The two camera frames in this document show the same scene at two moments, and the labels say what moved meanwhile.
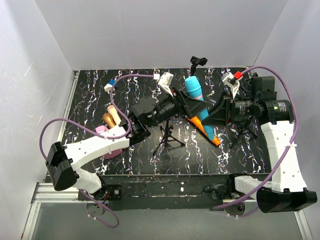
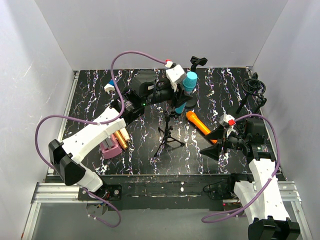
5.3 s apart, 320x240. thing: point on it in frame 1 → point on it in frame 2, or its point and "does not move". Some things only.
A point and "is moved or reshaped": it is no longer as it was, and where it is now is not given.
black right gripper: x=227 y=110 → x=222 y=140
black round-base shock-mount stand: x=253 y=85 does not move
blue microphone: x=194 y=88 is moved or reshaped
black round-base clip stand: x=195 y=61 does not move
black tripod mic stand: x=167 y=136 does not move
